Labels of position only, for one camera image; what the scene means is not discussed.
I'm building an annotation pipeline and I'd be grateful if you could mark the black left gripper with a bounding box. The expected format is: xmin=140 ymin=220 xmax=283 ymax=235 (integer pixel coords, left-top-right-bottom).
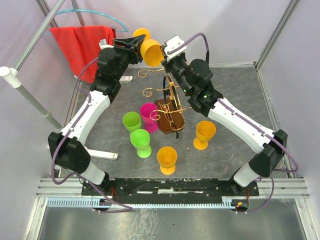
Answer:
xmin=114 ymin=35 xmax=150 ymax=81

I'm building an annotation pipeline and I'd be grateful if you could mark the yellow plastic wine glass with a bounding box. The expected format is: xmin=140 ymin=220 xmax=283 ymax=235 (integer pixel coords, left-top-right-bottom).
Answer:
xmin=132 ymin=28 xmax=164 ymax=67

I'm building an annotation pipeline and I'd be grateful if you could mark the pink plastic wine glass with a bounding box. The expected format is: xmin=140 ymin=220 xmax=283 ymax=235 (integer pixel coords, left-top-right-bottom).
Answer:
xmin=140 ymin=102 xmax=159 ymax=133

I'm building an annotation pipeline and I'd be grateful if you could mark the green plastic wine glass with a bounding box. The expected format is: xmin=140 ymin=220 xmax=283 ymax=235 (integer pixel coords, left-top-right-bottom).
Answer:
xmin=122 ymin=111 xmax=142 ymax=133

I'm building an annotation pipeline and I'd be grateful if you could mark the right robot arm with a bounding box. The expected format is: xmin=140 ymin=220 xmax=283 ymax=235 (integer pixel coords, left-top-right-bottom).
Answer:
xmin=161 ymin=53 xmax=288 ymax=196

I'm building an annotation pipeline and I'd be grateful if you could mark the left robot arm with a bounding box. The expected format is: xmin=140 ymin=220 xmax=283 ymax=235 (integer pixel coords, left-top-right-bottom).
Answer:
xmin=48 ymin=33 xmax=147 ymax=195

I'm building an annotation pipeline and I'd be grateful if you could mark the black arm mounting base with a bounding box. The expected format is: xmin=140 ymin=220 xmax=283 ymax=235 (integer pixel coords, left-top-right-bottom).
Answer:
xmin=81 ymin=177 xmax=260 ymax=205

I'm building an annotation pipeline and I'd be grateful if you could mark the right yellow wine glass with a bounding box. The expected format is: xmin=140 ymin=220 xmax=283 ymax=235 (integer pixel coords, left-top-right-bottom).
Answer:
xmin=193 ymin=120 xmax=217 ymax=151

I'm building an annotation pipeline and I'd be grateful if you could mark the front yellow wine glass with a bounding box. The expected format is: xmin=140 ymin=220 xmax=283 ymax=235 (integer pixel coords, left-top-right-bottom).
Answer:
xmin=156 ymin=146 xmax=178 ymax=175

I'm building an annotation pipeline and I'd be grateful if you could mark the red cloth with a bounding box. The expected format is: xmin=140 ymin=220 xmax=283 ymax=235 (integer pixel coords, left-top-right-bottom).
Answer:
xmin=50 ymin=25 xmax=116 ymax=77

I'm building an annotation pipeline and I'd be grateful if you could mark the teal wire hanger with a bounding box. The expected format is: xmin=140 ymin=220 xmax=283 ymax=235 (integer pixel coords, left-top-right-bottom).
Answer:
xmin=56 ymin=8 xmax=130 ymax=33

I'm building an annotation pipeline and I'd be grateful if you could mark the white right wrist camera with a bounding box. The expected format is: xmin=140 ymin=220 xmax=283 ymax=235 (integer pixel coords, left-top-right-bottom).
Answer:
xmin=162 ymin=35 xmax=187 ymax=62

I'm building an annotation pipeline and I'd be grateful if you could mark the gold wire wine glass rack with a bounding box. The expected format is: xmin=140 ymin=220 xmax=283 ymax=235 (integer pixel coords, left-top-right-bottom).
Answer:
xmin=137 ymin=68 xmax=191 ymax=139

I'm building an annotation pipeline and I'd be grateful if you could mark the aluminium frame post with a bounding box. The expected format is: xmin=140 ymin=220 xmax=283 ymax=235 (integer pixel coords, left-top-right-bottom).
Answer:
xmin=254 ymin=0 xmax=301 ymax=73

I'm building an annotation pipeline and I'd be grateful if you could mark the aluminium rail beam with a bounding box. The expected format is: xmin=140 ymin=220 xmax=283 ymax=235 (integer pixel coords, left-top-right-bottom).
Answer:
xmin=36 ymin=178 xmax=310 ymax=199

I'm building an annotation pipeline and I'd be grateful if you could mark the white slotted cable duct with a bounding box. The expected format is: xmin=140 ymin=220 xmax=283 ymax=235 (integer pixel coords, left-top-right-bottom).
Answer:
xmin=46 ymin=197 xmax=236 ymax=209

